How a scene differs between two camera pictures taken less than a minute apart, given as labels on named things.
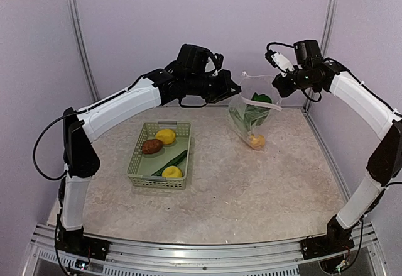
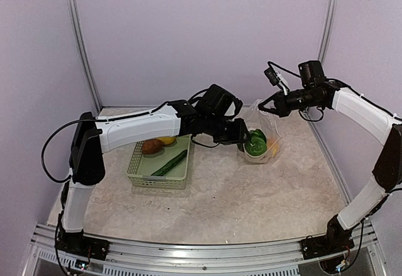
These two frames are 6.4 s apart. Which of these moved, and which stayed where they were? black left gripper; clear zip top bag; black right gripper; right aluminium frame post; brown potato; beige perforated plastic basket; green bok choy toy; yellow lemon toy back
Moved: green bok choy toy; clear zip top bag; black right gripper; black left gripper
Stayed: brown potato; yellow lemon toy back; beige perforated plastic basket; right aluminium frame post
